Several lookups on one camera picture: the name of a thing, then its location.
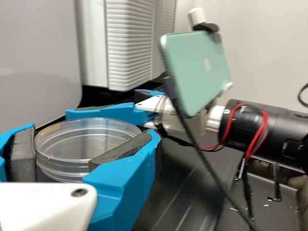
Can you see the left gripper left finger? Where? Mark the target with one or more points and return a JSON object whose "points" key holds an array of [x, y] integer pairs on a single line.
{"points": [[21, 154]]}

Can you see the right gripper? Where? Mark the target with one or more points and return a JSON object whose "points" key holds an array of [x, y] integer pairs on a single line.
{"points": [[163, 115]]}

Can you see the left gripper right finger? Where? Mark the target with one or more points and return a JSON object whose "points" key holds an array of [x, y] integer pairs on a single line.
{"points": [[120, 192]]}

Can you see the petri dish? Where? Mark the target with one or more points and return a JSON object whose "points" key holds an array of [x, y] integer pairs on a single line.
{"points": [[84, 144]]}

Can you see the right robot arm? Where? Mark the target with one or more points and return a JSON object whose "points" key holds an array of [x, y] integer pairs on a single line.
{"points": [[276, 130]]}

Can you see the black platform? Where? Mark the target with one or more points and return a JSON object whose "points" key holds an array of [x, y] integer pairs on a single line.
{"points": [[187, 180], [108, 96]]}

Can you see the incubator door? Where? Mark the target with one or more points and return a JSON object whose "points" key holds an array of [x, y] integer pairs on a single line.
{"points": [[130, 43]]}

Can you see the white box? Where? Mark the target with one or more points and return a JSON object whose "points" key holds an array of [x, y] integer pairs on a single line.
{"points": [[36, 60]]}

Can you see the black tray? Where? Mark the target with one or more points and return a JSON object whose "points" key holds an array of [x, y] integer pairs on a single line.
{"points": [[284, 211]]}

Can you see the right wrist camera phone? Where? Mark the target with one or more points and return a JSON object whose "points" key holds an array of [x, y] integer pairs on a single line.
{"points": [[192, 72]]}

